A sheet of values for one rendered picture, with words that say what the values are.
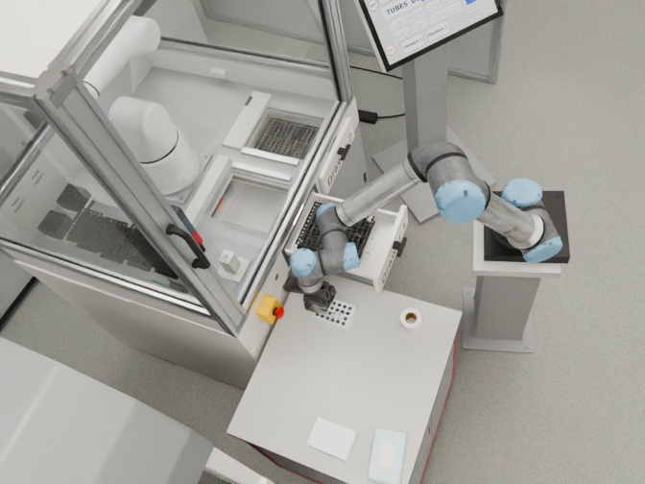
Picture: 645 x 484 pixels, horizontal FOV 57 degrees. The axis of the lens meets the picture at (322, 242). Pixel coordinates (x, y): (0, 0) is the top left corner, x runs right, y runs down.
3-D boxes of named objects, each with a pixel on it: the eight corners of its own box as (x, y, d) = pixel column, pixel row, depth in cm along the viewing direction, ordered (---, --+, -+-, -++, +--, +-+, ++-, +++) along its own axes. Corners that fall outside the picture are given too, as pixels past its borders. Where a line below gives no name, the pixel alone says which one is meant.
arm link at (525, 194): (530, 194, 195) (534, 168, 184) (545, 227, 187) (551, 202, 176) (493, 204, 196) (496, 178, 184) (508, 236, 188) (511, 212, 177)
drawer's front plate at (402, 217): (408, 222, 206) (406, 205, 197) (380, 294, 194) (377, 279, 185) (403, 221, 207) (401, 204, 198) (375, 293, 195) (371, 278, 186)
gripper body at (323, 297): (327, 313, 186) (321, 298, 176) (303, 305, 189) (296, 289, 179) (337, 293, 189) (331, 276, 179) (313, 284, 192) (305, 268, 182)
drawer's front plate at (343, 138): (354, 135, 230) (351, 116, 220) (326, 195, 218) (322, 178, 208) (350, 134, 230) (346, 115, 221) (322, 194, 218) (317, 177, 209)
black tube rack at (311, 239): (375, 226, 206) (373, 216, 200) (358, 269, 198) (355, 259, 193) (318, 210, 213) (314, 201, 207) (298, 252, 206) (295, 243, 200)
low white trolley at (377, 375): (457, 380, 258) (463, 312, 193) (412, 527, 232) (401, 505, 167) (334, 340, 276) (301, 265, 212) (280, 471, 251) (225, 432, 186)
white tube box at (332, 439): (358, 435, 179) (356, 431, 175) (347, 463, 175) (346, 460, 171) (321, 420, 183) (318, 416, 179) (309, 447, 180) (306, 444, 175)
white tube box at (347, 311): (356, 310, 199) (355, 305, 196) (346, 332, 196) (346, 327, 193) (323, 299, 204) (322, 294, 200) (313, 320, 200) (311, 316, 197)
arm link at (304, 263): (320, 266, 164) (290, 274, 164) (325, 283, 173) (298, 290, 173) (314, 242, 168) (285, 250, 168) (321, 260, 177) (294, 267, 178)
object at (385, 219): (401, 222, 205) (400, 212, 200) (376, 286, 194) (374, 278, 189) (298, 196, 218) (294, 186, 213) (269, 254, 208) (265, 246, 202)
